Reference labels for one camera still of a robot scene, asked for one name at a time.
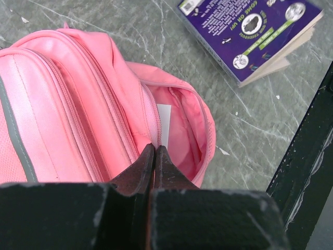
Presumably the white coffee cover book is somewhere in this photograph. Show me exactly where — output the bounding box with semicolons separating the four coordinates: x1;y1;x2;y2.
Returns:
157;104;171;147

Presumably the pink student backpack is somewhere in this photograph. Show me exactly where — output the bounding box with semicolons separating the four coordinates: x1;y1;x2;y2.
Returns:
1;27;216;186

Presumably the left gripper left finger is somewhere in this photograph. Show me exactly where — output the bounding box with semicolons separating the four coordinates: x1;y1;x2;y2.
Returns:
1;144;154;249

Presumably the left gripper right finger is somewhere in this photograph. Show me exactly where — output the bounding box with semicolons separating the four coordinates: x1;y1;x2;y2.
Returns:
149;146;290;249

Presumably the purple book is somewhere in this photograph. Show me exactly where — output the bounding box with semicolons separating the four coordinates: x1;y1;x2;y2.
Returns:
177;0;323;88

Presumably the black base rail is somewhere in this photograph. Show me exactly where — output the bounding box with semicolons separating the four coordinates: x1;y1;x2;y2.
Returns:
266;67;332;249

